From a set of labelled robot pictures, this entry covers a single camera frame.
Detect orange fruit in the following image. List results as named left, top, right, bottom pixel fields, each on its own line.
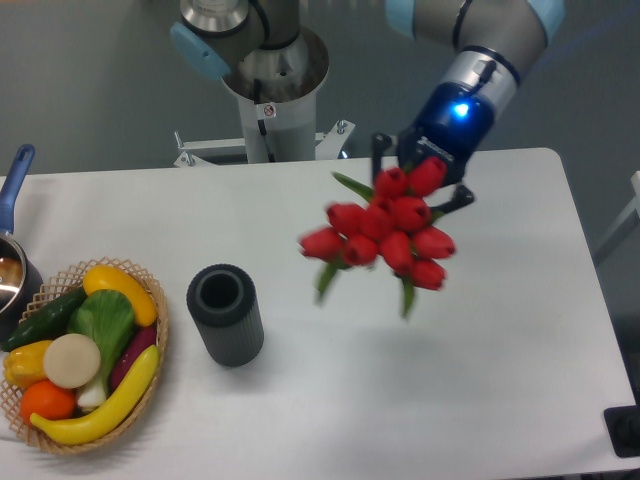
left=20, top=380, right=76, bottom=424

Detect purple sweet potato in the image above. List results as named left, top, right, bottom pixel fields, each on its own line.
left=109, top=325, right=156, bottom=392

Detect beige round disc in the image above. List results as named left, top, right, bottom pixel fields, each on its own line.
left=43, top=333, right=101, bottom=389

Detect blue handled steel saucepan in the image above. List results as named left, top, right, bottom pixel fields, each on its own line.
left=1, top=144, right=42, bottom=342

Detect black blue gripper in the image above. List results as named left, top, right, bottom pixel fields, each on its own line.
left=371, top=82, right=495, bottom=213

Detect yellow banana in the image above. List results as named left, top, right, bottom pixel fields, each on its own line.
left=30, top=345, right=160, bottom=446

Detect green bok choy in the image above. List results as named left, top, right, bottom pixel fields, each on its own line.
left=66, top=290, right=135, bottom=412

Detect red tulip bouquet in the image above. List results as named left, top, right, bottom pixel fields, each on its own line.
left=299, top=156, right=456, bottom=319

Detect yellow bell pepper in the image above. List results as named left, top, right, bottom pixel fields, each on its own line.
left=3, top=340, right=53, bottom=389

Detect white frame at right edge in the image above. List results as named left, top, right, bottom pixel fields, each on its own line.
left=592, top=171, right=639, bottom=266

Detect dark grey ribbed vase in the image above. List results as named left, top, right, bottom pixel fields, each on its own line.
left=186, top=264, right=264, bottom=367

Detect white metal base frame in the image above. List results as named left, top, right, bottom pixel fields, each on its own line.
left=173, top=119, right=356, bottom=168

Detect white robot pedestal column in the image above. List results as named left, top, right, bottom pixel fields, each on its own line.
left=237, top=93, right=316, bottom=164

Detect green cucumber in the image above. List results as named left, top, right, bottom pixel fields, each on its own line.
left=1, top=288, right=87, bottom=352

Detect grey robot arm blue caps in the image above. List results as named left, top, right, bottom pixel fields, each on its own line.
left=170, top=1, right=565, bottom=215

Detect yellow squash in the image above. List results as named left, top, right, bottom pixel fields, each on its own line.
left=82, top=264, right=158, bottom=327

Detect black clamp at table corner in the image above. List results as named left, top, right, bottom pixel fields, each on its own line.
left=603, top=405, right=639, bottom=458

